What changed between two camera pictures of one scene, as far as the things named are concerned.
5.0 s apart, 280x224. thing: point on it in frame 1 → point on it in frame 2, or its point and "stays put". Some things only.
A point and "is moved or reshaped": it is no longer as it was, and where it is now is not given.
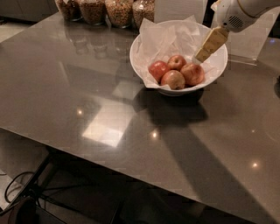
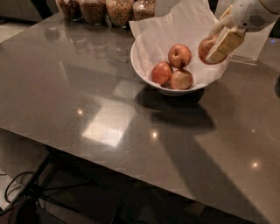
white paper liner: x=160 y=40 is moved or reshaped
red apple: x=193 y=73 is moved or reshaped
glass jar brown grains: x=94 y=11 stays put
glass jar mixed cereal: x=119 y=12 stays put
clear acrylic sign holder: x=245 y=45 stays put
